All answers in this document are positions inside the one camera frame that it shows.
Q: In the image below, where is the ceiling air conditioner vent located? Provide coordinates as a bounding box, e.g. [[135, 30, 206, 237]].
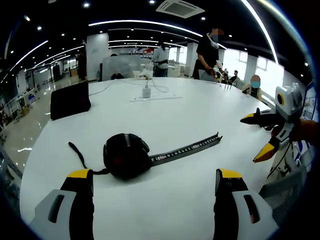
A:
[[155, 0, 206, 19]]

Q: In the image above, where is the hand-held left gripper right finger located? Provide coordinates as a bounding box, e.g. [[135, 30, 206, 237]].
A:
[[213, 168, 280, 240]]

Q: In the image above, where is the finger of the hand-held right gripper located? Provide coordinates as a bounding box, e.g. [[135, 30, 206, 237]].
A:
[[239, 107, 285, 131], [252, 125, 285, 164]]

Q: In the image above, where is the person's body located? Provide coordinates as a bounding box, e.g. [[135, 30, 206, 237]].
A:
[[294, 79, 320, 173]]

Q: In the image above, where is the white flat strip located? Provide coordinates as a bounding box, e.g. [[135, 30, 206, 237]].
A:
[[129, 94, 184, 103]]

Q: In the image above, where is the black tape measure with blade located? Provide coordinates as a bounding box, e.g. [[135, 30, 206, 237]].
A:
[[68, 131, 223, 181]]

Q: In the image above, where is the black flat case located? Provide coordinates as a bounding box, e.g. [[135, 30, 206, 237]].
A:
[[49, 81, 92, 121]]

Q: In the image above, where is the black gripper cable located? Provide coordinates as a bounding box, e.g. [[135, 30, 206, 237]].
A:
[[265, 141, 294, 179]]

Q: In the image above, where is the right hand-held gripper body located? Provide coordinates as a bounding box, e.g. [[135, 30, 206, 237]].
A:
[[271, 82, 304, 151]]

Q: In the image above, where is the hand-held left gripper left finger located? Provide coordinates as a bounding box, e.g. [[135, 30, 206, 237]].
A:
[[28, 168, 95, 240]]

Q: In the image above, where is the white cable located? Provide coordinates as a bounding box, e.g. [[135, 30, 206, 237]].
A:
[[88, 76, 171, 97]]

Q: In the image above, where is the grey mesh chair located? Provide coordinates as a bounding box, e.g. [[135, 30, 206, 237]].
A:
[[258, 154, 309, 226]]

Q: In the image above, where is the translucent desk partition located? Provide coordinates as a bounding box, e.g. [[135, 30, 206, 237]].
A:
[[101, 54, 141, 81]]

